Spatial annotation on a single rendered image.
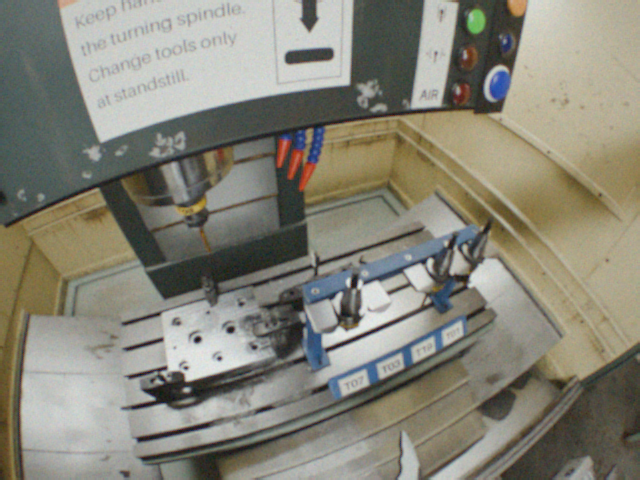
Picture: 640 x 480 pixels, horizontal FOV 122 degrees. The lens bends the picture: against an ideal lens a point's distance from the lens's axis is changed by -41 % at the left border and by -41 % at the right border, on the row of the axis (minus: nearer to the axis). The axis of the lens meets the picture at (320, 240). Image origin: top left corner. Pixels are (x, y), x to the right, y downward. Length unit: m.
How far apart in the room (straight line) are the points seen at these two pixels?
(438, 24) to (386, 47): 0.05
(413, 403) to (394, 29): 0.97
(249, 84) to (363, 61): 0.07
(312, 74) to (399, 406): 0.94
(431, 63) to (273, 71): 0.12
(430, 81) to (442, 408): 0.98
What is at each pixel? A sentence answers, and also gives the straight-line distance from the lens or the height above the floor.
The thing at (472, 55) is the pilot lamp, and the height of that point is 1.68.
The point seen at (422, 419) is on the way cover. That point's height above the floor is 0.74.
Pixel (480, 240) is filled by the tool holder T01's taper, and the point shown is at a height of 1.28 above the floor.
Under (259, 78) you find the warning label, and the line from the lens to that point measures 0.18.
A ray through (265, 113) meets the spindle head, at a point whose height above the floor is 1.64.
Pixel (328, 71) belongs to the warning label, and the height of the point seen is 1.66.
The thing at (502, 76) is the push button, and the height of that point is 1.66.
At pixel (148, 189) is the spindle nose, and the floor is 1.53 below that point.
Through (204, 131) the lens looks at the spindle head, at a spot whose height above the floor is 1.64.
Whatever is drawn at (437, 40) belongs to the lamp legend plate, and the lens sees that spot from 0.23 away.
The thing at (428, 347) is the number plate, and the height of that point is 0.94.
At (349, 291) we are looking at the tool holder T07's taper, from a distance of 0.51.
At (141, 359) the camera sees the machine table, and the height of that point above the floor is 0.90.
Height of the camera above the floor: 1.71
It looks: 47 degrees down
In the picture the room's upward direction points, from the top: straight up
